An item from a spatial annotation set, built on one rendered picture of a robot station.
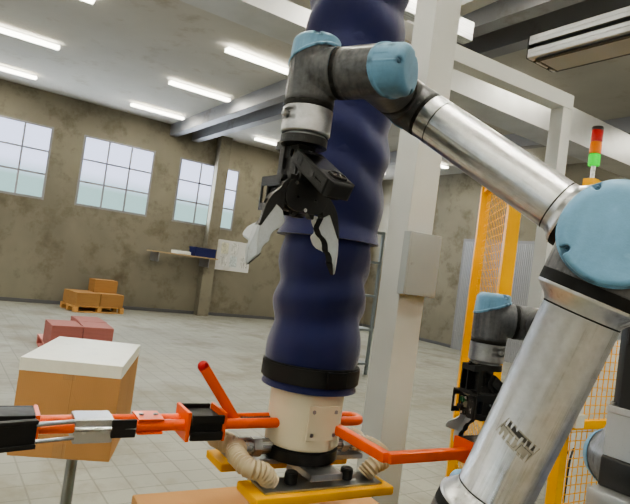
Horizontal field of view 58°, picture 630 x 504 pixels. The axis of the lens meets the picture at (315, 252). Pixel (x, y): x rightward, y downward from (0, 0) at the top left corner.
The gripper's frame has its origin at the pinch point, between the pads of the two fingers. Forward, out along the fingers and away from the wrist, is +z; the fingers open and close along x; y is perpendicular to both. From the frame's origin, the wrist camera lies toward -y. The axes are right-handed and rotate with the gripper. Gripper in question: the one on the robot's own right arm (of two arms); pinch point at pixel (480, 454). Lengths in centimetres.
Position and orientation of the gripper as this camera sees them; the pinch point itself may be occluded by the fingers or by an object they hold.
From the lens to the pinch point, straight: 136.6
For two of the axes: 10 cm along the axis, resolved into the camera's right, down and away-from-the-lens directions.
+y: -8.5, -1.3, -5.0
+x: 5.0, 0.4, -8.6
